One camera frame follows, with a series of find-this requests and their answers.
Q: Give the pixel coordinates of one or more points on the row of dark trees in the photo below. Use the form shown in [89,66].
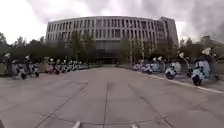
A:
[78,46]

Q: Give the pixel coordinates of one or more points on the large grey many-windowed building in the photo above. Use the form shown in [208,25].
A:
[110,28]

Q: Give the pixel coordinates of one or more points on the row of parked scooters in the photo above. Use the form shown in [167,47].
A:
[20,70]
[200,71]

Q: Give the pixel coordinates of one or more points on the robot's own part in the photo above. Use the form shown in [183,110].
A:
[76,125]
[134,126]

